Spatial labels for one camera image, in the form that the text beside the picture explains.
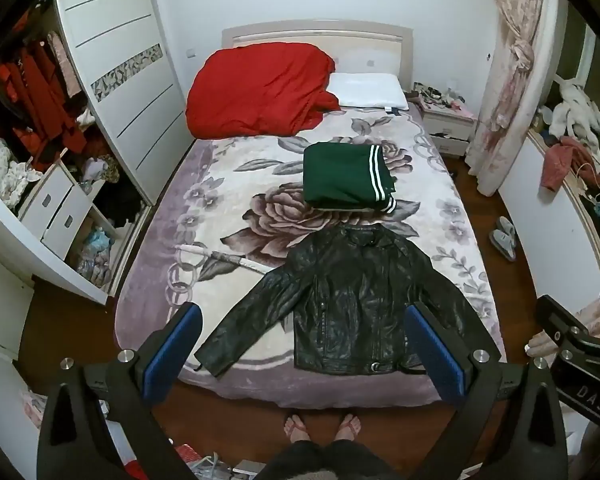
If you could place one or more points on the white plush cloth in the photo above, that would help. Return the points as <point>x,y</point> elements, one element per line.
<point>577,107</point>

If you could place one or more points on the light blue cloth pile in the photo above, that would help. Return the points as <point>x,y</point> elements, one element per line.
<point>97,250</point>

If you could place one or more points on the person's dark trousers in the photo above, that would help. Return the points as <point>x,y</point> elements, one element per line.
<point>330,462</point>

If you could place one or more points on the clutter of small things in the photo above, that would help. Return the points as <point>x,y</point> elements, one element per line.
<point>437,94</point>

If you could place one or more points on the green garment with white stripes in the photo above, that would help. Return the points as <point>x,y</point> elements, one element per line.
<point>340,175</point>

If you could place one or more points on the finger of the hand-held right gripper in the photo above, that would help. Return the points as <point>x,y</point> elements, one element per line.
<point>562,322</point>

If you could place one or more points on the white nightstand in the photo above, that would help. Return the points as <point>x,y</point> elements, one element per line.
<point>447,127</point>

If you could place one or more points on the white wardrobe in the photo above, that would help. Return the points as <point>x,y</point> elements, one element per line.
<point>10,270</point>

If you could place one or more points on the white windowsill counter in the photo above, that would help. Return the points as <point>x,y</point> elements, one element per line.
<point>540,220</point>

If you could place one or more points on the red quilt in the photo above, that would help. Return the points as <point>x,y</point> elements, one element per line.
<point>260,90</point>

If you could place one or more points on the bed with beige headboard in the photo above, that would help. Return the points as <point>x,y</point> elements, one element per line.
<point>315,40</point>

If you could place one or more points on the pink red garment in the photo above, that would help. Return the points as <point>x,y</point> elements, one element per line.
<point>560,160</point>

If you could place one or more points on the grey slipper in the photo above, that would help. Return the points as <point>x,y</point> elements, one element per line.
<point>500,246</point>
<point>506,226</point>

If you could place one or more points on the black leather jacket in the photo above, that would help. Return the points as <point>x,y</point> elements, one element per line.
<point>350,300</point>

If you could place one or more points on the floral fabric bundle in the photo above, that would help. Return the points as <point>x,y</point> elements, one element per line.
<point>5,170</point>

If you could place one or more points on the white sliding wardrobe door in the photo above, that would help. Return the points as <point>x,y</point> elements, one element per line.
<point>125,75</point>

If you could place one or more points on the pink cloth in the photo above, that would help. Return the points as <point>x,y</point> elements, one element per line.
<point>597,320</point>

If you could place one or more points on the person's right foot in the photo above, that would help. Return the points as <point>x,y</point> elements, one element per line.
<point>349,426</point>

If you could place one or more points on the white pillow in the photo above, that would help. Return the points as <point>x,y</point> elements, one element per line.
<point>365,90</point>

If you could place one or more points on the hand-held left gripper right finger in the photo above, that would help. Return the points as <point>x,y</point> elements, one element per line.
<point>435,355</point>

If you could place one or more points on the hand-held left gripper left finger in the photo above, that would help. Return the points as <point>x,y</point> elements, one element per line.
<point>172,355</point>

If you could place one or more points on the floral pink curtain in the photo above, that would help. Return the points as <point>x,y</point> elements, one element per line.
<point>515,75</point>

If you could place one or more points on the hanging red clothes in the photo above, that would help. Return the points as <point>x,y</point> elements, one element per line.
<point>35,95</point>

